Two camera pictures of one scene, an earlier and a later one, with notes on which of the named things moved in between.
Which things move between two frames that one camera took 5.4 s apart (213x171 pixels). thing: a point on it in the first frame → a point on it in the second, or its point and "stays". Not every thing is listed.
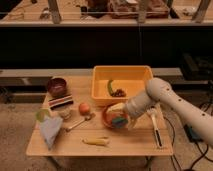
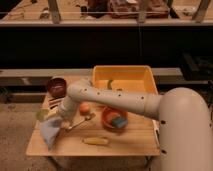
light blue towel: [50, 128] stays
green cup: [40, 114] stays
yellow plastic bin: [132, 79] stays
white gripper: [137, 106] → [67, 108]
